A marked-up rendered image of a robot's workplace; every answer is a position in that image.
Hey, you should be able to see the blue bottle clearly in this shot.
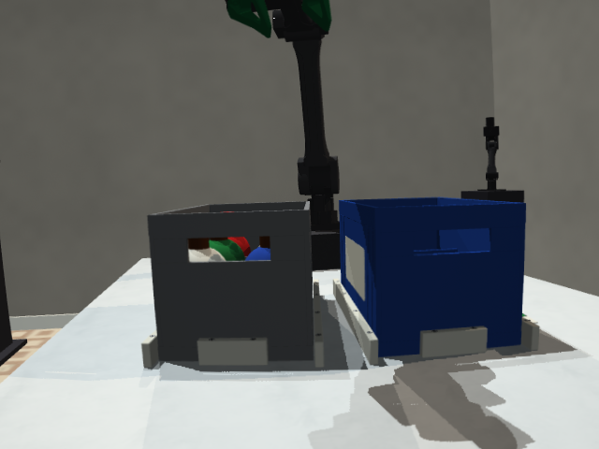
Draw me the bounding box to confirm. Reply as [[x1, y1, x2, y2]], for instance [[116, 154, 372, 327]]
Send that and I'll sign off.
[[245, 236, 270, 261]]

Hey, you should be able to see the green bottle with pale green label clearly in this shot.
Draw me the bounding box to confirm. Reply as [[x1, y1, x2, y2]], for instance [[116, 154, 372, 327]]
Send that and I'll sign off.
[[210, 238, 245, 261]]

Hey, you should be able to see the cream bottle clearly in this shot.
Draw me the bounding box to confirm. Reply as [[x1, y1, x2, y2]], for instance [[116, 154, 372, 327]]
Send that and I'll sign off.
[[188, 238, 226, 262]]

